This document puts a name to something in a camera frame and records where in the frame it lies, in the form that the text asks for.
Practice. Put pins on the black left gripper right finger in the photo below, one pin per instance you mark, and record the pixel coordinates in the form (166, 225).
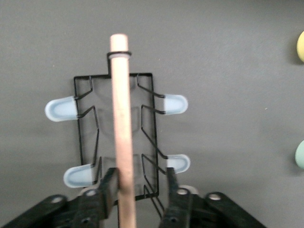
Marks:
(175, 204)

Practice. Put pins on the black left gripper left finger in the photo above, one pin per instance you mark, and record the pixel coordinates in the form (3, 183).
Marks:
(108, 190)

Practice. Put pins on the mint green plastic cup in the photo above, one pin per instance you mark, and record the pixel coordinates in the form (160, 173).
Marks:
(300, 154)

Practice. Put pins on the yellow plastic cup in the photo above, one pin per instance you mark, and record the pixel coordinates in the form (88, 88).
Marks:
(301, 46)

